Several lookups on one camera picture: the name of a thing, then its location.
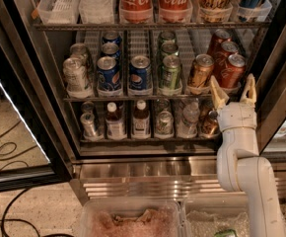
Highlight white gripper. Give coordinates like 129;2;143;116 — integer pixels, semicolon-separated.
210;74;256;132

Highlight red coke can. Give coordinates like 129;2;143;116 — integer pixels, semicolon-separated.
218;54;246;89
207;29;232;56
213;41;239;79

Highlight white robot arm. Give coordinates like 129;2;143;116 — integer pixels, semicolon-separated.
210;75;286;237

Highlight rear gold can bottom shelf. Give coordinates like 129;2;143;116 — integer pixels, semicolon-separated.
199;99;214;119

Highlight gold soda can middle shelf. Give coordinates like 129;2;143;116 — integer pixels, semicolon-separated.
187;54;214;88

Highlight right closed fridge door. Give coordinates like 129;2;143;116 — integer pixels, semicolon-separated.
254;39;286;165

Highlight front gold can bottom shelf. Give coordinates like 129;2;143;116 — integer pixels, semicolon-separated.
201;111;219;138

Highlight front green soda can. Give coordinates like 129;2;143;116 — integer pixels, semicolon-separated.
159;54;181;90

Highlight green soda can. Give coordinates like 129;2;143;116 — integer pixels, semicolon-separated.
159;54;181;90
159;42;179;62
158;31;177;48

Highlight rear green can bottom shelf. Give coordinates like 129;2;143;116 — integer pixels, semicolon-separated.
155;99;171;114

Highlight green can shelf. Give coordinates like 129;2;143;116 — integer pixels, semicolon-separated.
155;99;171;114
156;111;174;137

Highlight front green can bottom shelf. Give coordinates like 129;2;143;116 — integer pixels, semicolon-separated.
156;111;174;137

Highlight middle green soda can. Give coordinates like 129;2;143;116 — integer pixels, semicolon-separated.
159;42;179;62

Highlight rear green soda can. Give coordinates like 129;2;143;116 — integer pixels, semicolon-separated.
158;31;177;48

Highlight blue pepsi can centre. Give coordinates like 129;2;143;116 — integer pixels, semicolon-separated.
129;55;152;91

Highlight blue pepsi can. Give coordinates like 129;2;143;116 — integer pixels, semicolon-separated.
101;42;120;62
97;56;121;91
102;31;122;45
129;55;152;91

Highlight stainless steel fridge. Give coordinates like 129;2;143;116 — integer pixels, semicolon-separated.
3;0;286;201

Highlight right coca-cola bottle top shelf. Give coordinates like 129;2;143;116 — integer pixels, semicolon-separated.
159;0;188;22

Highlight coca-cola bottle shelf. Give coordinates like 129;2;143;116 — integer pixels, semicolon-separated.
121;0;152;23
159;0;188;22

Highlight front blue pepsi can left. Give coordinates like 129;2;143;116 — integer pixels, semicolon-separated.
97;56;121;91

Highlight left coca-cola bottle top shelf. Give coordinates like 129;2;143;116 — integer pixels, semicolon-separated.
121;0;152;23

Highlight middle blue pepsi can left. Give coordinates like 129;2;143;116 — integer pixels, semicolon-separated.
101;42;120;62

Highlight rear blue pepsi can left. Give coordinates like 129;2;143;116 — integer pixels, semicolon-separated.
102;31;122;45

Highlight green can in bin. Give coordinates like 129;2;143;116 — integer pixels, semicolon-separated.
214;229;238;237

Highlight rear silver slim can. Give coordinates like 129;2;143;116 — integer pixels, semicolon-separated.
81;101;96;114

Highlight silver slim can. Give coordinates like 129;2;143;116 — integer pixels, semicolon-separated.
81;101;96;114
80;112;100;138

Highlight front silver slim can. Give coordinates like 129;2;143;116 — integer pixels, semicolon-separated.
80;112;100;138

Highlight rear white soda can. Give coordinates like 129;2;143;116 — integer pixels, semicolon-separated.
70;42;93;69

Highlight white soda can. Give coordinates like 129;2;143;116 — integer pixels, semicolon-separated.
63;57;90;92
70;42;93;69

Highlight front white soda can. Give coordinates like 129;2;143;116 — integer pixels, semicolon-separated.
63;57;90;92

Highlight white clear container top shelf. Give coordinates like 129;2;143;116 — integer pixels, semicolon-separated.
79;0;114;24

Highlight empty clear tray top shelf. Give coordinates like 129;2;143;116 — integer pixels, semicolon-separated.
37;0;80;24

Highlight open glass fridge door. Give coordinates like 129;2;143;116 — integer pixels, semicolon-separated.
0;0;71;192

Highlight clear water bottle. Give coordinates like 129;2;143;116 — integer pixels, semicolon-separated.
178;102;200;138

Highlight right brown tea bottle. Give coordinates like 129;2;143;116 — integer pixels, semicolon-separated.
132;100;150;139

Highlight brown tea bottle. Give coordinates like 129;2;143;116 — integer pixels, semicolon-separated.
106;102;126;140
132;100;150;139

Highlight left brown tea bottle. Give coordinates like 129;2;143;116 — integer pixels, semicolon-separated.
106;102;126;140

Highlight right clear plastic bin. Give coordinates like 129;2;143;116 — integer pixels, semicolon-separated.
181;196;286;237

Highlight clear plastic bin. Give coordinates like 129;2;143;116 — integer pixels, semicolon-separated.
181;196;286;237
78;197;182;237

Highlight left clear plastic bin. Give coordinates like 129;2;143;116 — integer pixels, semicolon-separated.
78;197;182;237

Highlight black floor cable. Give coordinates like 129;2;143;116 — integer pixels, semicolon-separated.
0;96;75;237

